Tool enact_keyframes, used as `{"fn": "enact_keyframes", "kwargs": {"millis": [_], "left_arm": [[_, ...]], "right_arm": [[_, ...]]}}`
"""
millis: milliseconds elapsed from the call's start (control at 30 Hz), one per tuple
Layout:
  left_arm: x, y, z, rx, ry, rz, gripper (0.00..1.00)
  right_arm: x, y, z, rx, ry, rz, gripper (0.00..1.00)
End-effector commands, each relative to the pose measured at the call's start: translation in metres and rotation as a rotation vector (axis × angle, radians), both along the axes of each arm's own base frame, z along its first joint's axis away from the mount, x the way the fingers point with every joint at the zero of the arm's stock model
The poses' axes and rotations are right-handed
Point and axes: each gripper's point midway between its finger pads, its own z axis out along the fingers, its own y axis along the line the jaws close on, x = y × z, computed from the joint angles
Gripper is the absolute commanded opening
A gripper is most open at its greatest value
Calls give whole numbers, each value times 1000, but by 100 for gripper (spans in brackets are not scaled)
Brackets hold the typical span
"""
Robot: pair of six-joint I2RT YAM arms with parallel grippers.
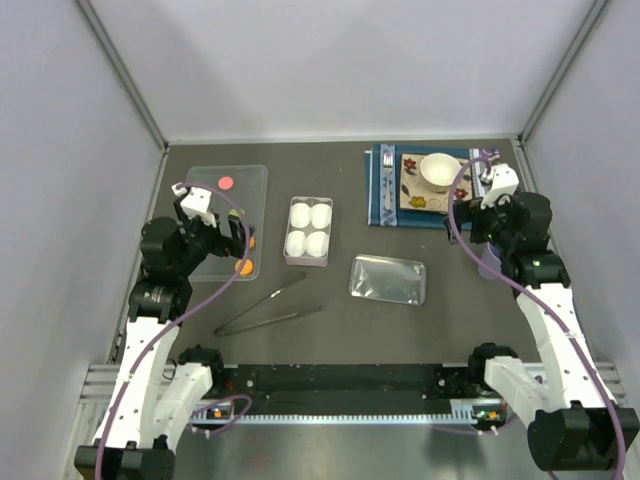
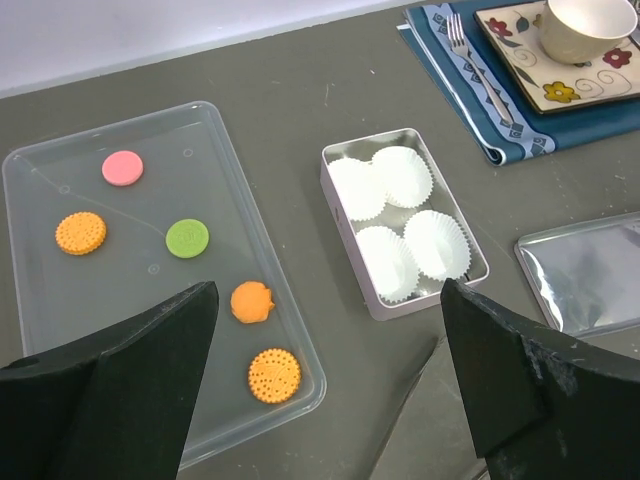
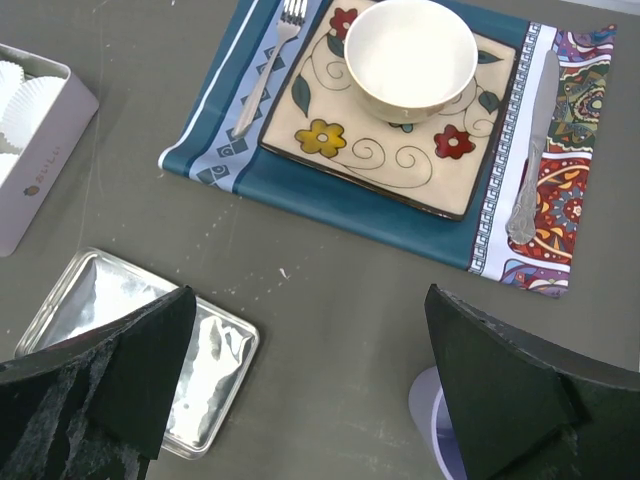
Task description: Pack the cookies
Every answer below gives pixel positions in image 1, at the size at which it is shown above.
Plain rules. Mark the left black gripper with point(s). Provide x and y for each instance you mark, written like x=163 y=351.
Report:
x=233 y=245

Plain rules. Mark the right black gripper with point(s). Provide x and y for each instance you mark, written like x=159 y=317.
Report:
x=470 y=211

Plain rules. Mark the metal tongs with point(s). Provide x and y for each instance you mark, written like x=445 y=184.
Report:
x=272 y=309

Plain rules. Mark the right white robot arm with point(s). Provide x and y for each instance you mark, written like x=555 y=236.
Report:
x=572 y=420

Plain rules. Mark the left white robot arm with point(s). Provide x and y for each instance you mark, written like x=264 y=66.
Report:
x=139 y=434

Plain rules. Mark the floral square plate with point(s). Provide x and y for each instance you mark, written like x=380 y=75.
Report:
x=413 y=195

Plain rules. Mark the cream ceramic bowl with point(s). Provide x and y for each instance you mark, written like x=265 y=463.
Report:
x=438 y=171

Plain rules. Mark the orange cookie near corner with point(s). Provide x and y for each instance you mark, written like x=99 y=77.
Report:
x=244 y=268

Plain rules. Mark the purple cup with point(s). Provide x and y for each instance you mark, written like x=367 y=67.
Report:
x=492 y=263

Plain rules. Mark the clear plastic cookie tray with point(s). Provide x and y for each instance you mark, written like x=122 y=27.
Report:
x=249 y=193

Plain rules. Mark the pink round cookie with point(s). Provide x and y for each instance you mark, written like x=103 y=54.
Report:
x=226 y=183

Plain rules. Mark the silver fork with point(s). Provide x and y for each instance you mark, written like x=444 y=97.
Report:
x=388 y=166

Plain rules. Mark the blue patterned placemat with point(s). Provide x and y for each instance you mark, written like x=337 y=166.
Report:
x=375 y=183

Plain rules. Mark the white cookie box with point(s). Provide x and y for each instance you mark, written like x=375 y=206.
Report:
x=308 y=231

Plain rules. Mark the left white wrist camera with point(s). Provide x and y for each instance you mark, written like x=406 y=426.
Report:
x=193 y=203

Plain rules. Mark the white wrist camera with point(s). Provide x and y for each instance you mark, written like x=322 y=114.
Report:
x=193 y=203
x=502 y=184

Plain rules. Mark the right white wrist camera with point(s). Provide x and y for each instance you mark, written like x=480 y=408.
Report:
x=502 y=184

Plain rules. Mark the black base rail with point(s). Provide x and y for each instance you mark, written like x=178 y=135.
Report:
x=358 y=390

